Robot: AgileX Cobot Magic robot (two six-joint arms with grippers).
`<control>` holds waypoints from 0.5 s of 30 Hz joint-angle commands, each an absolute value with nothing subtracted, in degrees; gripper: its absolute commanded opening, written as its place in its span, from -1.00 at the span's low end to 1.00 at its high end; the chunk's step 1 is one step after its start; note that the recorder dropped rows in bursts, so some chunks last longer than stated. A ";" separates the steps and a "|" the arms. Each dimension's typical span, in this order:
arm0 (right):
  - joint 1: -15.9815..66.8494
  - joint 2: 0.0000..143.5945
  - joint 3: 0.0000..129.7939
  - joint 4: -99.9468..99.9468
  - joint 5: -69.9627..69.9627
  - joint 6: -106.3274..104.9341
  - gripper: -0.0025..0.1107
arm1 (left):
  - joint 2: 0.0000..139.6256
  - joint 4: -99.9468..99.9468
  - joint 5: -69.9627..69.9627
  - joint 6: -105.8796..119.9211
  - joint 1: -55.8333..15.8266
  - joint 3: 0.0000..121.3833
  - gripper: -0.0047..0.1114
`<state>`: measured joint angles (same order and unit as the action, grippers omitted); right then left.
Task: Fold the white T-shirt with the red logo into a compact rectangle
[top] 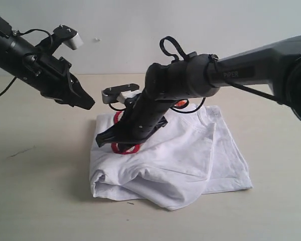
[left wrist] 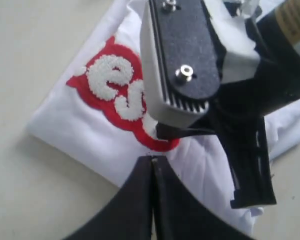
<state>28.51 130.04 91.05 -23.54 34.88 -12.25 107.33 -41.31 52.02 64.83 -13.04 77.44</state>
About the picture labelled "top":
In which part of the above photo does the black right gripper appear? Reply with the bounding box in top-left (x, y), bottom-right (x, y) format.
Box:
top-left (96, 95), bottom-right (175, 151)

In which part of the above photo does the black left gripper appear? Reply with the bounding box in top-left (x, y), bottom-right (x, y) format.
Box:
top-left (22, 54), bottom-right (95, 110)

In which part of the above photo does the white t-shirt red lettering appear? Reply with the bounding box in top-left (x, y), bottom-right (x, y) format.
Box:
top-left (89, 106), bottom-right (252, 211)

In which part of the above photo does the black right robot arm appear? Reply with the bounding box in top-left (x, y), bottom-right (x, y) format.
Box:
top-left (96, 35), bottom-right (301, 151)

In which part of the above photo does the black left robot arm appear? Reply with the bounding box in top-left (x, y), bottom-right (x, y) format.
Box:
top-left (0, 16), bottom-right (95, 110)

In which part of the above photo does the orange neck label tag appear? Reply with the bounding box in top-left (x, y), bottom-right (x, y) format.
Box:
top-left (175, 100), bottom-right (188, 108)

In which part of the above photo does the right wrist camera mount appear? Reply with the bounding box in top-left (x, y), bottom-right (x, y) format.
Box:
top-left (101, 83), bottom-right (139, 104)

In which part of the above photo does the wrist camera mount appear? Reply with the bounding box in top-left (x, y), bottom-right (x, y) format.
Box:
top-left (101, 83), bottom-right (139, 104)
top-left (36, 24), bottom-right (85, 55)

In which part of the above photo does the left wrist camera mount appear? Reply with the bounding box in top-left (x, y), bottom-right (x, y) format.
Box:
top-left (36, 24), bottom-right (85, 55)

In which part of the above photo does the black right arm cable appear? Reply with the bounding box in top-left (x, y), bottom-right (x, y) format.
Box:
top-left (109, 36), bottom-right (284, 115)

